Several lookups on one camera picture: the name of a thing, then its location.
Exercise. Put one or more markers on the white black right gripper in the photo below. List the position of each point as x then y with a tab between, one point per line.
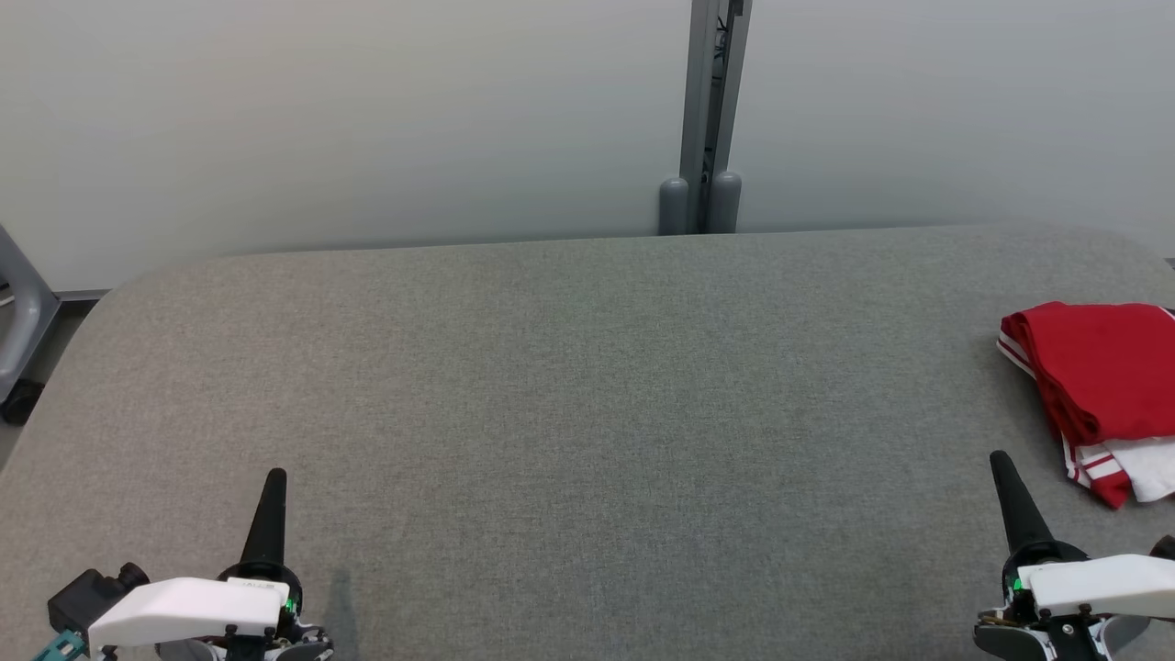
1102	583

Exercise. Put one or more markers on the grey curved stand leg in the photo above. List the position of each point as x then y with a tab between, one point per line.
23	312

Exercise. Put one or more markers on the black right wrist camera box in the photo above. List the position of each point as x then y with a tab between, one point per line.
1166	548

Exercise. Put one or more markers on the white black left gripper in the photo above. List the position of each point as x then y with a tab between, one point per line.
184	610

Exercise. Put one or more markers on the grey metal partition post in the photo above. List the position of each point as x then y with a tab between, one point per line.
702	92

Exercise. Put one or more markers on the red t-shirt white sleeves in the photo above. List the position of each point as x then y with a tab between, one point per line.
1102	367

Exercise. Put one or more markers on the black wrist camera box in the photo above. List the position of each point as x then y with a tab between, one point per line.
1166	548
83	597

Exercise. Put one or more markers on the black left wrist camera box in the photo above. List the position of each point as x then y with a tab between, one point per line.
83	597

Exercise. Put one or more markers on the black caster wheel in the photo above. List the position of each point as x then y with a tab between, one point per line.
18	404

